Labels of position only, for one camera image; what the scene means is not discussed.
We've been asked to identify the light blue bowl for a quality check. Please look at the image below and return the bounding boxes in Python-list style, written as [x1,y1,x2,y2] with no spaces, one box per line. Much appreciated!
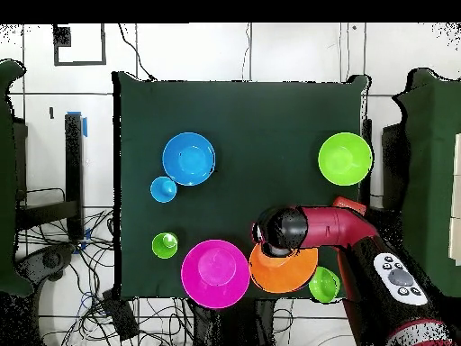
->
[161,132,217,187]

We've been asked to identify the large pink bowl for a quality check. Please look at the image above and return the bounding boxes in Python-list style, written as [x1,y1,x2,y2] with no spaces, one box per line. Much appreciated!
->
[180,239,252,310]

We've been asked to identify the large orange bowl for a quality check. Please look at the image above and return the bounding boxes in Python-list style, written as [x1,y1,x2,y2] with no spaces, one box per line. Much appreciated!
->
[248,242,320,294]

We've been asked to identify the large green bowl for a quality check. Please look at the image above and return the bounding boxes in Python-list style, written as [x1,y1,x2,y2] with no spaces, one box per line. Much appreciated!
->
[317,132,374,187]

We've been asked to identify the small green bowl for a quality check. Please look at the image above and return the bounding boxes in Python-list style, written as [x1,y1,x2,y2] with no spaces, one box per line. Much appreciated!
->
[308,266,342,304]

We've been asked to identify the light blue cup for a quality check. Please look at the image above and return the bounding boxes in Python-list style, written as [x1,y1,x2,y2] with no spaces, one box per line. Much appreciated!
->
[149,176,178,204]

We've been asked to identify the dark green tablecloth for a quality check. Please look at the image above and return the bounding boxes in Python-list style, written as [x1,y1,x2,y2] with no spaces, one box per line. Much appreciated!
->
[112,70,370,302]

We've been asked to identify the green cup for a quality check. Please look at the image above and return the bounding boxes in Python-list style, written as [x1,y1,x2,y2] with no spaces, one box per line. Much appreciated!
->
[151,232,179,260]

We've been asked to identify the black upright bar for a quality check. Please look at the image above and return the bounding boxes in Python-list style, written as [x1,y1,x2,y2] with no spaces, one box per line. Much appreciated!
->
[359,117,373,211]

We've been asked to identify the black power strip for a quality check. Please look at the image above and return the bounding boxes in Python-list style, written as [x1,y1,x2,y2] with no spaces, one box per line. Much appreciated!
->
[101,287,140,341]

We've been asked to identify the black stand base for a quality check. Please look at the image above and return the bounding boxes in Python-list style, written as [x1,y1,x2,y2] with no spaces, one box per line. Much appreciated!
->
[17,242,77,284]

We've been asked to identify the green covered side table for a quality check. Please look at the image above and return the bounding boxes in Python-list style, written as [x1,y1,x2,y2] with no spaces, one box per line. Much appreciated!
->
[390,68,461,298]
[0,59,35,298]

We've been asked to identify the white boxes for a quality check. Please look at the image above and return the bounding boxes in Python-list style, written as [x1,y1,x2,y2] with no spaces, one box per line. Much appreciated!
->
[447,132,461,268]

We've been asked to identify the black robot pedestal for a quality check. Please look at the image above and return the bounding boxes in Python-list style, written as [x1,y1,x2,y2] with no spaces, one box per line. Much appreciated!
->
[192,298,276,346]

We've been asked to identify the floor cable tangle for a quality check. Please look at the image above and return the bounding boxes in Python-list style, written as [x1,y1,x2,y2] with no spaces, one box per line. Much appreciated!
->
[17,208,195,346]

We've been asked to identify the black L-shaped frame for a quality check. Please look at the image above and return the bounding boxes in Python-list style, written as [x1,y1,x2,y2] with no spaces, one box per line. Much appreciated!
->
[15,113,85,241]

